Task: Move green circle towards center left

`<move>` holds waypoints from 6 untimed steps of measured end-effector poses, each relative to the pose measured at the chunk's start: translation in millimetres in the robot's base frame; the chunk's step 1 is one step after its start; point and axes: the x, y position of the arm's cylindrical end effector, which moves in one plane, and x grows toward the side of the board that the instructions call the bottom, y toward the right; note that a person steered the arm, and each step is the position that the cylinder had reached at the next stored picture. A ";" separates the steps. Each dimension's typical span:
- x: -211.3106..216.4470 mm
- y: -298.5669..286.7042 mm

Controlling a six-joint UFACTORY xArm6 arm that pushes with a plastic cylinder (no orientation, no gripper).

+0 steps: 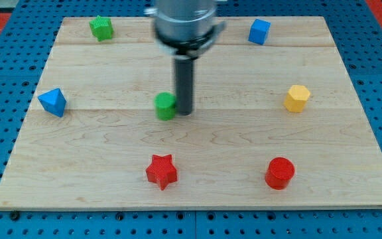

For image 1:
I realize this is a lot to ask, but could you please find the yellow hexagon block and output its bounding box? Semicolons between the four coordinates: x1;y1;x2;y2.
283;85;310;113

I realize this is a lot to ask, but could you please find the red star block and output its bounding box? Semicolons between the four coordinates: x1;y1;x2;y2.
145;155;178;191

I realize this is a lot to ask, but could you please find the blue cube block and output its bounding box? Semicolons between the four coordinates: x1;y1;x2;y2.
248;19;271;45

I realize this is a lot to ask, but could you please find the green star block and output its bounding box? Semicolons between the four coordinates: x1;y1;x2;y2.
89;15;113;41

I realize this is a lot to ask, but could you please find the green cylinder block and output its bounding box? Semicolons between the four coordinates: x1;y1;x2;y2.
154;92;176;121

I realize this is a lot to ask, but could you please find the red cylinder block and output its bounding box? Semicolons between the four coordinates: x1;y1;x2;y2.
265;157;295;190

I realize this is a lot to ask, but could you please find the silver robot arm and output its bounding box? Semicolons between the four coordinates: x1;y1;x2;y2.
144;0;226;116

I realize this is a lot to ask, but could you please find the light wooden board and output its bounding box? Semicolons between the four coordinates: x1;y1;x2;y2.
0;17;382;211

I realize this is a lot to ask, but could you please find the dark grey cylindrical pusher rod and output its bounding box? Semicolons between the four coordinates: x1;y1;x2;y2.
174;59;194;116

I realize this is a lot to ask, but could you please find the blue triangular prism block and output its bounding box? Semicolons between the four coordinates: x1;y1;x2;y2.
38;88;66;118

